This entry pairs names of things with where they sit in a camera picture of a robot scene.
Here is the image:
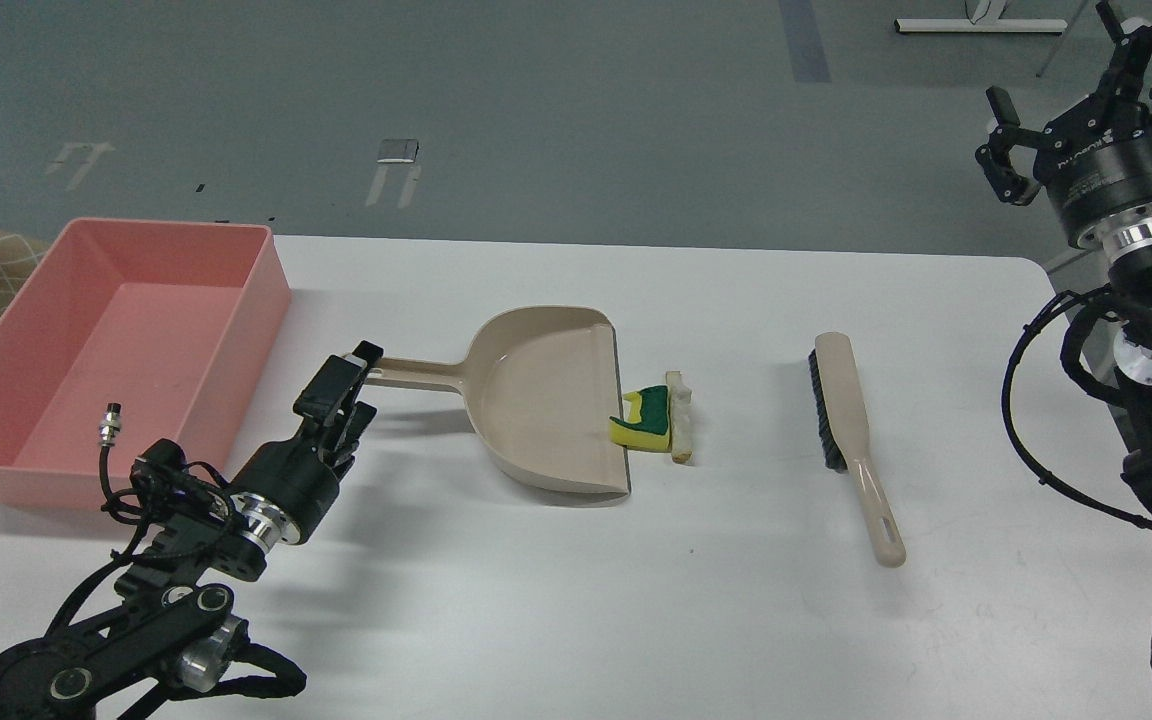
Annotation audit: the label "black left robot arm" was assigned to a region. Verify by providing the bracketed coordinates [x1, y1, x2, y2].
[0, 342, 382, 719]

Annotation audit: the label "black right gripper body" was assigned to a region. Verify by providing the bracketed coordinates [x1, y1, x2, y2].
[1041, 100, 1152, 249]

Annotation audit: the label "beige plastic dustpan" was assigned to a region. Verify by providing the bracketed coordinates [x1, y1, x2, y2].
[369, 305, 631, 497]

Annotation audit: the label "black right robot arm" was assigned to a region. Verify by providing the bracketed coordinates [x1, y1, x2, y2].
[975, 1, 1152, 532]

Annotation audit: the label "white desk base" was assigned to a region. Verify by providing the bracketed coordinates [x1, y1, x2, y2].
[893, 1, 1070, 35]

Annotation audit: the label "beige hand brush black bristles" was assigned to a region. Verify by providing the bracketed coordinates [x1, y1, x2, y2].
[808, 331, 908, 568]

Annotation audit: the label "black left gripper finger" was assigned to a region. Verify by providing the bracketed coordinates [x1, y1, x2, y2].
[293, 341, 384, 446]
[332, 401, 378, 475]

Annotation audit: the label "yellow green sponge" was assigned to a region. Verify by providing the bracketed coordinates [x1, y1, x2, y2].
[608, 384, 672, 454]

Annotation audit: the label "pink plastic bin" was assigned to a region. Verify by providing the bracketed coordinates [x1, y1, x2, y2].
[0, 218, 291, 511]

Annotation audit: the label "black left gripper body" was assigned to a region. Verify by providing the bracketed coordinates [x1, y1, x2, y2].
[230, 439, 349, 547]

